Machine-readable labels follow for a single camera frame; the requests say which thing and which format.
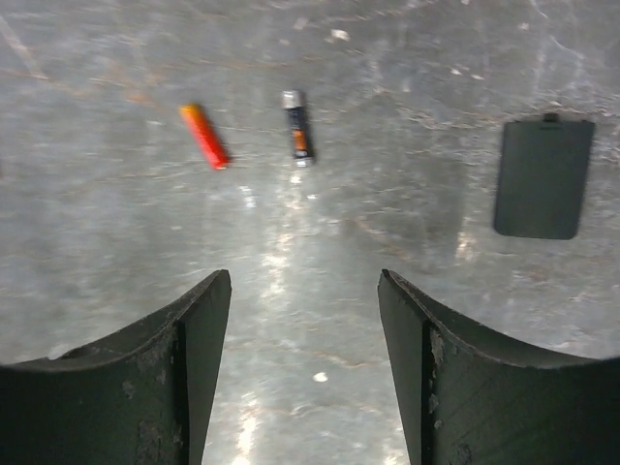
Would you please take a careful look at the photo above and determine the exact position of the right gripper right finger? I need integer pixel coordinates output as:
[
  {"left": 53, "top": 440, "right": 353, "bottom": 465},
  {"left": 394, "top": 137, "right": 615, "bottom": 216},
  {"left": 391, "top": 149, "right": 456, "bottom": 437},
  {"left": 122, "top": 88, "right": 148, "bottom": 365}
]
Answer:
[{"left": 378, "top": 270, "right": 619, "bottom": 464}]

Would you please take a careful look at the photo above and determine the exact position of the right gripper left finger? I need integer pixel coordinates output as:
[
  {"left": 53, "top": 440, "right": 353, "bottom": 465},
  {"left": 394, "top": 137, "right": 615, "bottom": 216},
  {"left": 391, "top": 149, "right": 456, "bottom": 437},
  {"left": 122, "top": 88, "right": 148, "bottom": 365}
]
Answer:
[{"left": 1, "top": 270, "right": 232, "bottom": 464}]

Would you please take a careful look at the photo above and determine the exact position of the black battery cover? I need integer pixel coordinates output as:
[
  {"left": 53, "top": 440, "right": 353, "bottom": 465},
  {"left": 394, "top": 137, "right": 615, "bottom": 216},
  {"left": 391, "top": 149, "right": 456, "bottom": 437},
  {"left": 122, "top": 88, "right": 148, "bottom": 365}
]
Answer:
[{"left": 493, "top": 113, "right": 596, "bottom": 240}]

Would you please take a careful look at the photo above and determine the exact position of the red orange AAA battery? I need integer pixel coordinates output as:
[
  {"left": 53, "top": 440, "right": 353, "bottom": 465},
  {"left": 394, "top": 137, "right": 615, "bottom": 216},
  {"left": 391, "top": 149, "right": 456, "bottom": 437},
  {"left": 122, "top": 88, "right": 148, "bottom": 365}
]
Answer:
[{"left": 179, "top": 104, "right": 229, "bottom": 170}]

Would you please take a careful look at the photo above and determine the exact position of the black AAA battery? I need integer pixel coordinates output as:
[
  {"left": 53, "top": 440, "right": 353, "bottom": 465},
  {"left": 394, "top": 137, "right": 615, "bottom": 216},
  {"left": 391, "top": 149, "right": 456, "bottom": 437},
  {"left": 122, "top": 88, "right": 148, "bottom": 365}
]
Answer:
[{"left": 282, "top": 90, "right": 315, "bottom": 168}]

